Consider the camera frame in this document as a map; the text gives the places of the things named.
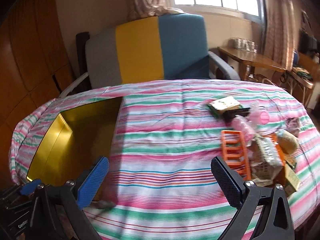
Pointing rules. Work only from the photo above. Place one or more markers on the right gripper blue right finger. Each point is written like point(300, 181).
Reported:
point(230, 182)

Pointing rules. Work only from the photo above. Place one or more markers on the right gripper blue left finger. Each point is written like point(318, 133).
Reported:
point(89, 182)

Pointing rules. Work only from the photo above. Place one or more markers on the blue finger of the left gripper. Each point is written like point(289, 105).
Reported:
point(30, 187)

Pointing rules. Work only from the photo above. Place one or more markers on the orange plastic rack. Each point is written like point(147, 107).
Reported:
point(234, 152)

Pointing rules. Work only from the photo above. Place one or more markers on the beige printed snack bag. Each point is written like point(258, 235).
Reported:
point(265, 163)

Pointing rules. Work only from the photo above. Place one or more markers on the orange snack bag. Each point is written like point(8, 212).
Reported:
point(274, 139)

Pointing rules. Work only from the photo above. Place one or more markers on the green beige small box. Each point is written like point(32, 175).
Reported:
point(292, 182)

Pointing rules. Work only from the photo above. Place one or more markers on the pink hair roller with clip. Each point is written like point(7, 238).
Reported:
point(257, 116)

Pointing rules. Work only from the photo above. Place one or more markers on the green cracker packet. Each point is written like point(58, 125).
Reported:
point(219, 106)

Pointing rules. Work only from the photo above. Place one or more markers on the pink cloth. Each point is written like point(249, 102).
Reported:
point(293, 126)

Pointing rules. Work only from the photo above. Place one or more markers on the brown toy brick gun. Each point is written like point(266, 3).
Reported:
point(229, 115)

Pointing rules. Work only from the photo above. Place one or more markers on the wooden desk with clutter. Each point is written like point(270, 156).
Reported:
point(302, 78)

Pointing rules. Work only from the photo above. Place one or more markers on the gold storage box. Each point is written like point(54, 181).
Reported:
point(73, 142)

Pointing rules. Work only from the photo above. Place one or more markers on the striped pink green tablecloth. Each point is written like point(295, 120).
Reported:
point(160, 178)

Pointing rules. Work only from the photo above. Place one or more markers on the wooden side table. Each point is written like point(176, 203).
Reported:
point(248, 59)

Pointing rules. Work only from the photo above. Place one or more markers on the set of white cups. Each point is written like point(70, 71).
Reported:
point(242, 44)

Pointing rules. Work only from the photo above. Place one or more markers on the yellow blue grey armchair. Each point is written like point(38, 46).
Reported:
point(167, 47)

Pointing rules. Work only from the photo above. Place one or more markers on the beige window curtain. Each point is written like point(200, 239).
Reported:
point(280, 32)

